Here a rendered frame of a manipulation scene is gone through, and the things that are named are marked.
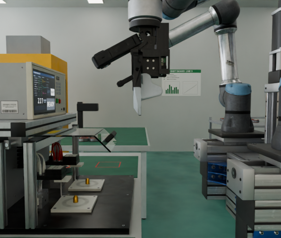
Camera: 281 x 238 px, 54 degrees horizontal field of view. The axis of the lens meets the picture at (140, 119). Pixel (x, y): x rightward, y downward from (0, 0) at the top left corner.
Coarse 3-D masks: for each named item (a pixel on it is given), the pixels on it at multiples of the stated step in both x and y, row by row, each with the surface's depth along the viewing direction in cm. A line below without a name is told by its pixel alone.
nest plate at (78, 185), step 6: (78, 180) 138; (84, 180) 138; (90, 180) 138; (96, 180) 138; (102, 180) 138; (72, 186) 129; (78, 186) 129; (84, 186) 129; (90, 186) 129; (96, 186) 129; (102, 186) 132
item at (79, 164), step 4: (64, 156) 129; (68, 156) 129; (72, 156) 129; (76, 156) 130; (48, 160) 132; (52, 160) 132; (56, 160) 132; (64, 160) 129; (68, 160) 129; (72, 160) 129; (76, 160) 129; (48, 164) 129; (52, 164) 129; (56, 164) 129; (60, 164) 129; (64, 164) 129; (68, 164) 129; (72, 164) 129; (76, 164) 129; (80, 164) 130
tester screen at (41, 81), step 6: (36, 72) 102; (36, 78) 102; (42, 78) 108; (48, 78) 115; (36, 84) 102; (42, 84) 108; (48, 84) 115; (36, 90) 102; (42, 90) 108; (54, 90) 123; (36, 96) 102; (42, 96) 108; (48, 96) 115; (54, 96) 123; (36, 102) 102
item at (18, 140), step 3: (9, 138) 94; (12, 138) 94; (15, 138) 94; (18, 138) 94; (21, 138) 94; (24, 138) 96; (27, 138) 99; (15, 141) 94; (18, 141) 94; (21, 141) 94; (15, 144) 94; (18, 144) 94; (21, 144) 94
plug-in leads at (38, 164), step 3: (36, 153) 105; (39, 153) 108; (42, 156) 107; (39, 159) 105; (39, 162) 105; (39, 165) 105; (45, 165) 110; (39, 168) 105; (42, 168) 107; (45, 168) 110; (36, 171) 109; (39, 171) 105; (42, 171) 107; (39, 174) 105; (42, 174) 106
